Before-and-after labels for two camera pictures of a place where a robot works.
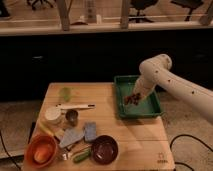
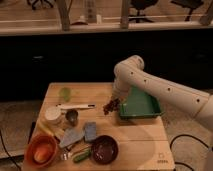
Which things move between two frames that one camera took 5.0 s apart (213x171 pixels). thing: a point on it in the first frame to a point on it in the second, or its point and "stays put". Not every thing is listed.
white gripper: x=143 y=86 to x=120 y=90
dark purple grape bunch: x=132 y=99 to x=112 y=106
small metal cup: x=71 y=115 stays put
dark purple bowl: x=105 y=150 stays put
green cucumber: x=83 y=156 stays put
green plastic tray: x=147 y=106 stays put
